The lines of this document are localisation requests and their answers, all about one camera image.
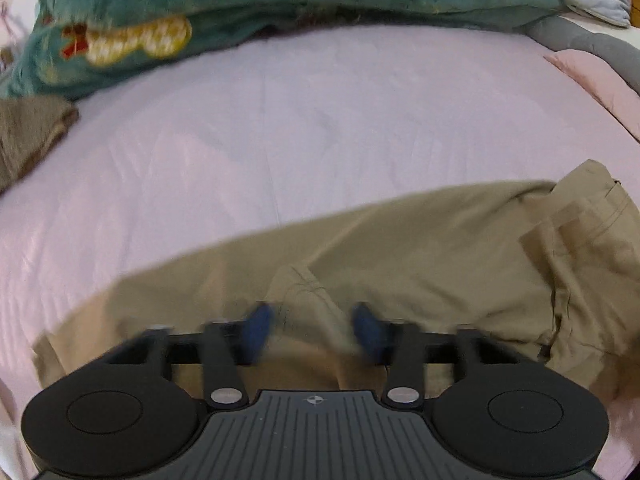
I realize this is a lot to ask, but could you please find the grey body pillow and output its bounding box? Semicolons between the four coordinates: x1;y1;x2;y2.
525;14;640;88

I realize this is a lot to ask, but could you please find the pink pillow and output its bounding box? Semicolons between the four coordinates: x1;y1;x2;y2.
544;49;640;141

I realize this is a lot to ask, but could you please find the tan t-shirt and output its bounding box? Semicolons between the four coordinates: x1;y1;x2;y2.
32;159;640;406

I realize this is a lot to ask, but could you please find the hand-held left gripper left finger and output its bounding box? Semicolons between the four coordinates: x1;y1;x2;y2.
102;302;275;411

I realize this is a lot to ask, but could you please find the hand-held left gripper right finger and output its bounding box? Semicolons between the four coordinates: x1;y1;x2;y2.
351;301;523;411

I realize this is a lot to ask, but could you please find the brown knit cloth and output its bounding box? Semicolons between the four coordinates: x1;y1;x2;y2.
0;96;81;193

